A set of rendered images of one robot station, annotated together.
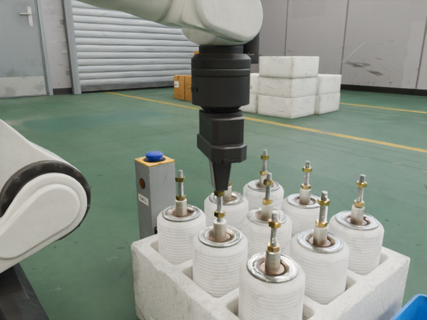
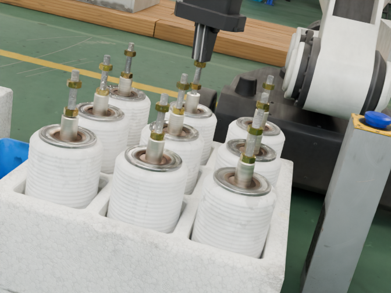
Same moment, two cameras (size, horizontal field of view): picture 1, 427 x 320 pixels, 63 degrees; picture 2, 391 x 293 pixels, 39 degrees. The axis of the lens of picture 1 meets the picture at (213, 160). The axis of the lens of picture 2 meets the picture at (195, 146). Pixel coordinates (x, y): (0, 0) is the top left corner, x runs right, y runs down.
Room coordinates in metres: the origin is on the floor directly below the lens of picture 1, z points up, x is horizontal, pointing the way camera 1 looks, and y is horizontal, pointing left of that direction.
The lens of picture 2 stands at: (1.19, -0.61, 0.54)
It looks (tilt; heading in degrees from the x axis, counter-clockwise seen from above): 21 degrees down; 136
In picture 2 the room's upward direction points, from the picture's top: 12 degrees clockwise
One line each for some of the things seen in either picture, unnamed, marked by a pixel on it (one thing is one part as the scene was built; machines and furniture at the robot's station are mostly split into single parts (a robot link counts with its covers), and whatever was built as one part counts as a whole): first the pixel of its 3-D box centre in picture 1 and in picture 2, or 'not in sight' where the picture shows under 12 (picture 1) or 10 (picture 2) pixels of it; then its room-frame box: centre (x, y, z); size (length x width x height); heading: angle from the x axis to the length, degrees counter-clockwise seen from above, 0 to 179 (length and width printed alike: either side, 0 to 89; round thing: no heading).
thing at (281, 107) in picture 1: (286, 105); not in sight; (3.38, -0.71, 0.09); 0.39 x 0.39 x 0.18; 43
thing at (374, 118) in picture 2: (154, 157); (376, 121); (0.79, 0.14, 0.32); 0.04 x 0.04 x 0.02
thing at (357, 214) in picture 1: (357, 214); (68, 127); (0.59, -0.27, 0.26); 0.02 x 0.02 x 0.03
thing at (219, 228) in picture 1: (219, 229); (191, 103); (0.53, -0.01, 0.26); 0.02 x 0.02 x 0.03
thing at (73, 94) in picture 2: (359, 194); (72, 98); (0.59, -0.27, 0.30); 0.01 x 0.01 x 0.08
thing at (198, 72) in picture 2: (219, 204); (197, 75); (0.53, -0.01, 0.31); 0.01 x 0.01 x 0.08
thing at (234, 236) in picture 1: (219, 236); (190, 110); (0.53, -0.01, 0.25); 0.08 x 0.08 x 0.01
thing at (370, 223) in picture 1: (356, 220); (68, 136); (0.59, -0.27, 0.25); 0.08 x 0.08 x 0.01
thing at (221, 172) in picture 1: (222, 173); (198, 39); (0.52, -0.01, 0.37); 0.03 x 0.02 x 0.06; 106
